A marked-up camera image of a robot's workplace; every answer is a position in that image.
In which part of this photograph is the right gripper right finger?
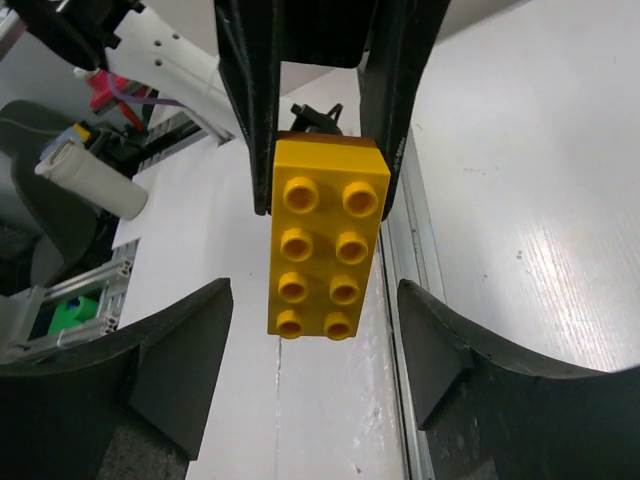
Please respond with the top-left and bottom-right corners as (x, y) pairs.
(418, 291), (639, 479)

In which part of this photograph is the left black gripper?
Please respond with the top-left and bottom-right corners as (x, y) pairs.
(215, 0), (450, 217)

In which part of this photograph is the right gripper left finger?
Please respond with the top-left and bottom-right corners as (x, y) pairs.
(1, 278), (233, 479)

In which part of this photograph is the yellow brown lego brick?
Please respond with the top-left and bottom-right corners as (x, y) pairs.
(267, 132), (390, 341)

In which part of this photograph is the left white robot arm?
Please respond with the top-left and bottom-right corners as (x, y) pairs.
(10, 0), (449, 215)

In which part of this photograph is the aluminium extrusion stand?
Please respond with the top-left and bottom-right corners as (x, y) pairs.
(1, 240), (138, 364)

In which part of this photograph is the green printed part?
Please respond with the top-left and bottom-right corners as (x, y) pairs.
(48, 296), (98, 335)

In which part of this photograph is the grey office chair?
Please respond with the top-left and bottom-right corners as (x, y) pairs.
(1, 100), (116, 296)

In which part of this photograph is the red clamp tool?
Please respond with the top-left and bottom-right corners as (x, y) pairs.
(73, 67), (149, 132)

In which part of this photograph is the white cylindrical container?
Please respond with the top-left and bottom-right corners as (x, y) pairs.
(34, 140), (149, 220)

